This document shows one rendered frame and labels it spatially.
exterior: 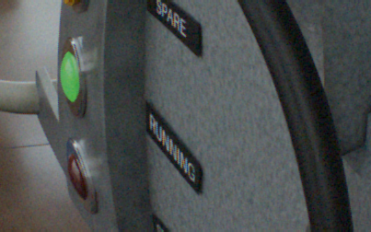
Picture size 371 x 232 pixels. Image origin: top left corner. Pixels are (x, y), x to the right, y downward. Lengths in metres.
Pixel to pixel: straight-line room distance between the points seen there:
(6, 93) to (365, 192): 0.63
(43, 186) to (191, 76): 2.43
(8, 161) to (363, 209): 2.65
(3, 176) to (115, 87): 2.44
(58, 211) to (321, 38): 2.42
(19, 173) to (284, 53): 2.60
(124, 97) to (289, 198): 0.12
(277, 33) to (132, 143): 0.17
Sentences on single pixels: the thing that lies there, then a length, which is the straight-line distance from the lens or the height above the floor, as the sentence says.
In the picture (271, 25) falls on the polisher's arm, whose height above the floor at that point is 1.45.
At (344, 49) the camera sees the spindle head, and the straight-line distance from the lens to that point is 0.27.
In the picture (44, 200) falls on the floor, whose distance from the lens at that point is 2.72.
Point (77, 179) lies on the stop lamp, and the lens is 0.46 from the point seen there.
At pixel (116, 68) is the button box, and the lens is 0.40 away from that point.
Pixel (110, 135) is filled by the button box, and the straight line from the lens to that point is 0.41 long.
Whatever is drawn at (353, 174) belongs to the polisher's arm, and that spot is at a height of 1.41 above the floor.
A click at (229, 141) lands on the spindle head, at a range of 0.34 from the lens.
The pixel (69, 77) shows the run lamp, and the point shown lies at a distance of 0.43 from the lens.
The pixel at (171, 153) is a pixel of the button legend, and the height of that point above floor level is 1.35.
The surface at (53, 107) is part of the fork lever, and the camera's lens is 0.81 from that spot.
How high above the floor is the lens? 1.56
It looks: 31 degrees down
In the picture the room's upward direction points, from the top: 1 degrees counter-clockwise
